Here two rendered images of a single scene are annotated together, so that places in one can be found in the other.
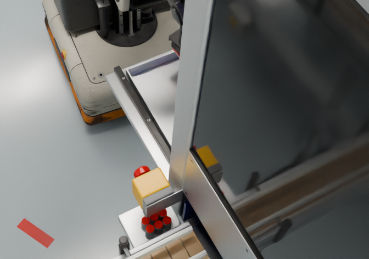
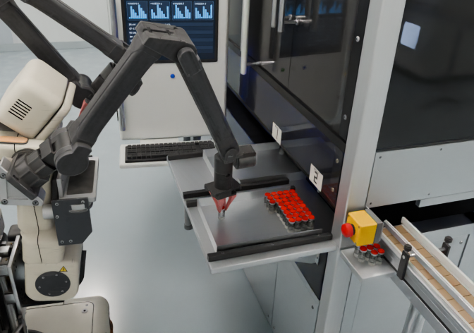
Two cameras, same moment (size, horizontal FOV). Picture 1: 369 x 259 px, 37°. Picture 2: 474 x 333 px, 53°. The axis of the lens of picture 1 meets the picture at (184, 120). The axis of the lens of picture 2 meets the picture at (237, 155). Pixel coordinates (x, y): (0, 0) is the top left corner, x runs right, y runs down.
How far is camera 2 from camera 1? 1.38 m
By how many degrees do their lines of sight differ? 58
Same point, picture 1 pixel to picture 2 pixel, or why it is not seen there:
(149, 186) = (367, 219)
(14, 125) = not seen: outside the picture
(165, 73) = (219, 231)
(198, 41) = (394, 39)
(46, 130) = not seen: outside the picture
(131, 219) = (365, 271)
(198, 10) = (395, 16)
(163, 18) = (30, 324)
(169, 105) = (254, 233)
